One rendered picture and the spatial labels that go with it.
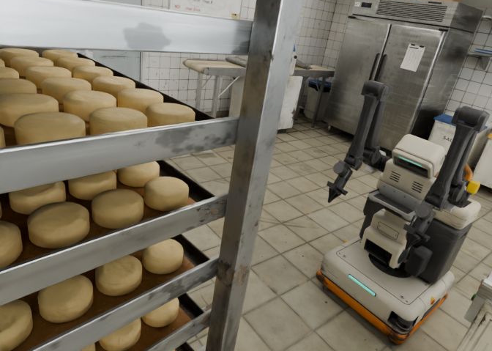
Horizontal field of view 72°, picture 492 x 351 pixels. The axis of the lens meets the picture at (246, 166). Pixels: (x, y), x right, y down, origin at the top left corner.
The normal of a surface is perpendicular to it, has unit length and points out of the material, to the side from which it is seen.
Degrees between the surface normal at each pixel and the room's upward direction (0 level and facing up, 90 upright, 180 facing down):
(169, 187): 0
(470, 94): 90
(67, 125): 0
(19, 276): 90
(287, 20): 90
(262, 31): 90
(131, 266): 0
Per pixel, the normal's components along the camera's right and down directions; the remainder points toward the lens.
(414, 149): -0.40, -0.55
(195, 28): 0.70, 0.39
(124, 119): 0.15, -0.90
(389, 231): -0.78, 0.29
